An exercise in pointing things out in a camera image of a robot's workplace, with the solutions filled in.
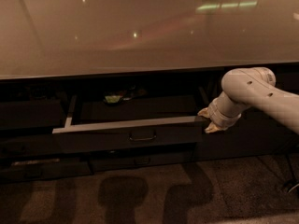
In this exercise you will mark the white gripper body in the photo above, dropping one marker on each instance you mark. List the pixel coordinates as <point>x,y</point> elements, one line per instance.
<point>217,117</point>

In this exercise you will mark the grey drawer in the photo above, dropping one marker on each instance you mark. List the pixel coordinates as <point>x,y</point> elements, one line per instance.
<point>44,171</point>
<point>132,162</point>
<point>142,122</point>
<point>28,146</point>
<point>30,114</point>

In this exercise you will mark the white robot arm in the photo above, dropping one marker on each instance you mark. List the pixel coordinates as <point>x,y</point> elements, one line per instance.
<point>251,87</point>

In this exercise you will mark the grey cabinet door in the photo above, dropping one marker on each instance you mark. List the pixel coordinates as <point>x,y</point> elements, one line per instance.
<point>255,133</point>

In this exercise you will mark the green snack bag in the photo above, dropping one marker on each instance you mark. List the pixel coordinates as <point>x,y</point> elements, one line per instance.
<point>116,98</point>

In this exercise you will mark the black caster wheel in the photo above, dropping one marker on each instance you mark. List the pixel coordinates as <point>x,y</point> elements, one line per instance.
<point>290,186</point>

